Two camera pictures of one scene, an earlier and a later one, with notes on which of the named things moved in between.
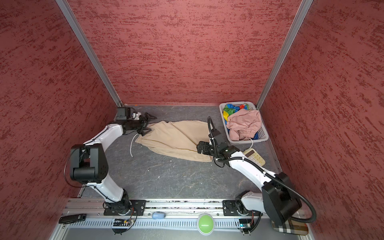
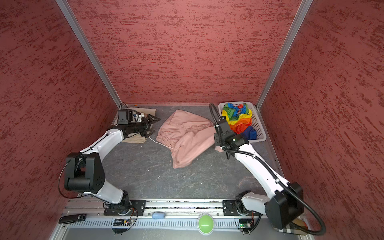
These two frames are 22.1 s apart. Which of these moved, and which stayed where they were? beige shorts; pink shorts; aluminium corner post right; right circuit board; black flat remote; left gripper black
Moved: pink shorts; beige shorts
Stayed: black flat remote; left gripper black; aluminium corner post right; right circuit board
